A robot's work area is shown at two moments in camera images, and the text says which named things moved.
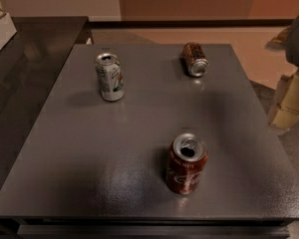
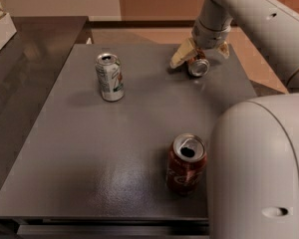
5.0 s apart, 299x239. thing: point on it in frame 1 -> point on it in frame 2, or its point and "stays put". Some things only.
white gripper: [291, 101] -> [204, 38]
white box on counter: [1, 33] stays put
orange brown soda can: [194, 59] stays put
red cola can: [187, 157] stays put
